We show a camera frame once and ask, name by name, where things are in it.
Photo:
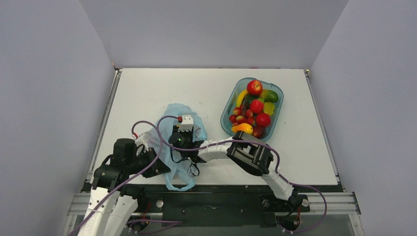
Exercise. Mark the green orange fake mango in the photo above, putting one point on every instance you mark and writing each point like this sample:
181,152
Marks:
269,96

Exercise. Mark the red fake strawberry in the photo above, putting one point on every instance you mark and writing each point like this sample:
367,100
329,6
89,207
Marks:
256,106

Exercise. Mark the orange yellow fake fruit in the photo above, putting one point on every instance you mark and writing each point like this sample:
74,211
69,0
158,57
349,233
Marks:
244,127

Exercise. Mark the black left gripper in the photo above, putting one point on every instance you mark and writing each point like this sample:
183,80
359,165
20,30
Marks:
158,167

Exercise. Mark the yellow fake banana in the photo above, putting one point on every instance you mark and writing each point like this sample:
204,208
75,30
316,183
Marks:
240,101

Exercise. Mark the red fake apple from bag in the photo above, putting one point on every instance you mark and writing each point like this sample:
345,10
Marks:
254,87

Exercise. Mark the dark red fake fruit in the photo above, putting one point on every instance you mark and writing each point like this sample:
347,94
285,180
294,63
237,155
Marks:
259,132

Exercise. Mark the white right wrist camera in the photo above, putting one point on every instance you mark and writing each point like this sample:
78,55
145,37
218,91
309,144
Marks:
186,123

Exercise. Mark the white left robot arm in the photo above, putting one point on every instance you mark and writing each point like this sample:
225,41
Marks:
113,199

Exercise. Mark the light blue plastic bag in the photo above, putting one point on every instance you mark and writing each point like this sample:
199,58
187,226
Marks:
180,177

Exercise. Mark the fake cherry bunch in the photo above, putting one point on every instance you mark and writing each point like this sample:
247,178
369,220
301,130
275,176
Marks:
241,115

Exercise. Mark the teal plastic fruit tray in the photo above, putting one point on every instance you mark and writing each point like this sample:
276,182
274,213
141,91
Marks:
231,104

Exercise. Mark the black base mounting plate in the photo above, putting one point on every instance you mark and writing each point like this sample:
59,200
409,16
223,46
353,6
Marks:
228,205

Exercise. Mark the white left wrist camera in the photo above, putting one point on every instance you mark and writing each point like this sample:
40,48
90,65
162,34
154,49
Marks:
143,138

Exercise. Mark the yellow fake starfruit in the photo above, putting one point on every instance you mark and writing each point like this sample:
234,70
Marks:
269,108

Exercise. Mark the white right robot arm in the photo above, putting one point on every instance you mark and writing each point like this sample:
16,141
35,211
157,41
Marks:
249,153

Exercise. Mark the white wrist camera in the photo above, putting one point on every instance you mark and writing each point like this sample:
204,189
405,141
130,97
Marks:
143,138
186,123

